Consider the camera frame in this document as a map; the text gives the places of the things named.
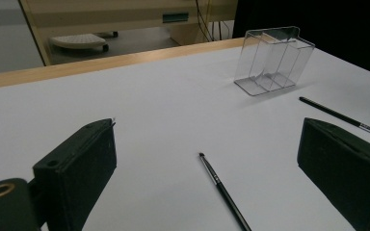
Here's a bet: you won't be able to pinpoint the white table mat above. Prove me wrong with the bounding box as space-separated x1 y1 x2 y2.
0 38 370 231

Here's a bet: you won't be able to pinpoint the black hanging cables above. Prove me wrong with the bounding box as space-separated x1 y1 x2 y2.
195 0 232 42

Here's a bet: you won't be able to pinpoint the dark rectangular desk handle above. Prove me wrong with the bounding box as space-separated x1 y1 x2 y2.
162 12 190 24

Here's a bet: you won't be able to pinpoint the black makeup brush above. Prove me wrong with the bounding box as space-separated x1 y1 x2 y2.
299 96 370 142
198 152 252 231

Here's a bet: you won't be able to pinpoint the beige wooden desk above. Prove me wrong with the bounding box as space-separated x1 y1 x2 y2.
18 0 239 66

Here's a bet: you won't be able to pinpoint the black curtain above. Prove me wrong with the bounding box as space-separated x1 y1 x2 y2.
232 0 370 80

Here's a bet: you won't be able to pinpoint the wooden table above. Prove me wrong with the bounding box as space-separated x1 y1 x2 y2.
0 37 246 90

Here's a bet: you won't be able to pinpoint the clear acrylic holder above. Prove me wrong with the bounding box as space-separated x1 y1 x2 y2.
233 26 316 97

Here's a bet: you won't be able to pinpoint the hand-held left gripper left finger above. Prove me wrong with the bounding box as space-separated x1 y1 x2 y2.
33 117 118 231

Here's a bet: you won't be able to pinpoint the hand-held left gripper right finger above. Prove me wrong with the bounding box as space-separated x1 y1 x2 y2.
297 116 370 231

